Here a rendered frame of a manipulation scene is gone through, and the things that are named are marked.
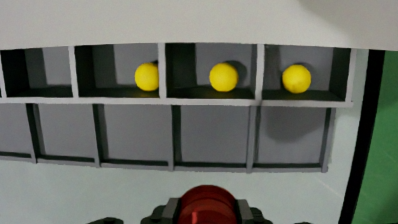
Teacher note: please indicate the red plug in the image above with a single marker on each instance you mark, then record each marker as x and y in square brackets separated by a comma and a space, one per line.
[207, 204]

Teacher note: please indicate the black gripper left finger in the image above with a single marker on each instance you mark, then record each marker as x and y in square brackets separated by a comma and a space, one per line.
[170, 214]

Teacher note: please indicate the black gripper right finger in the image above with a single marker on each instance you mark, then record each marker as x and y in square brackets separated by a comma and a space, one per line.
[244, 216]

